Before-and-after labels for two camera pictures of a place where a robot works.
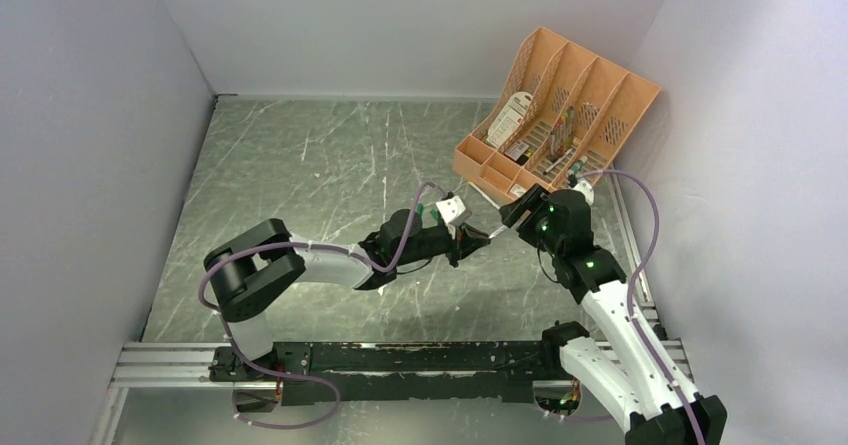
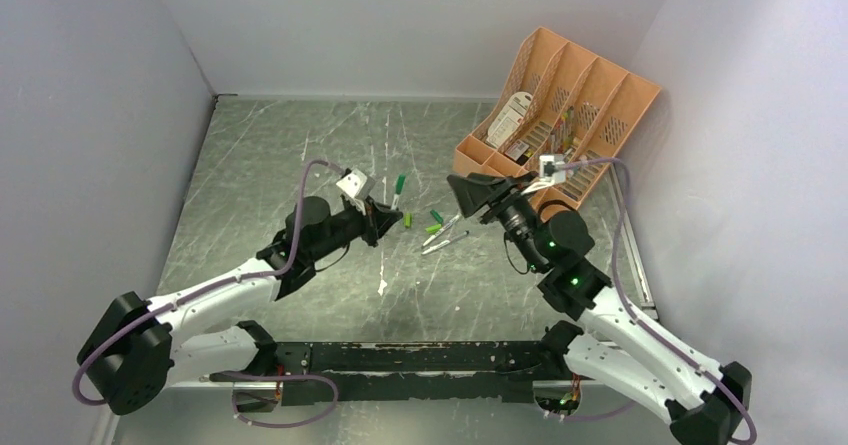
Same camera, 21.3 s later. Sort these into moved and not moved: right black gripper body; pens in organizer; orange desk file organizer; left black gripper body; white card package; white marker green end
Moved: white marker green end; right black gripper body; left black gripper body
Not moved: white card package; orange desk file organizer; pens in organizer
